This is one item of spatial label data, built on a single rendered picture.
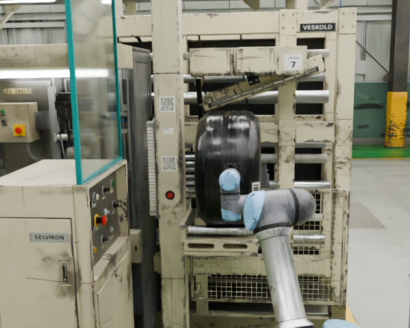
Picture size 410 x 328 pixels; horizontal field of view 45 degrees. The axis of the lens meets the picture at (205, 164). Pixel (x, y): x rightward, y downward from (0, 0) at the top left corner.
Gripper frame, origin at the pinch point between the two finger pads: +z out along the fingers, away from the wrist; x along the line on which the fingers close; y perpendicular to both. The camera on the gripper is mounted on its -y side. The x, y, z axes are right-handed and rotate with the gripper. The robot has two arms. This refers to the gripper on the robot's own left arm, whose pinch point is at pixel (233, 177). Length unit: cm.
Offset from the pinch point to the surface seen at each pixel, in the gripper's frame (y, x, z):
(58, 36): 226, 432, 873
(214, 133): 19.4, 8.9, 7.6
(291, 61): 56, -28, 42
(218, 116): 27.0, 7.8, 16.7
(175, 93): 38, 28, 18
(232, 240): -31.9, 0.7, 15.5
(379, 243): -91, -131, 271
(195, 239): -32.0, 18.6, 15.6
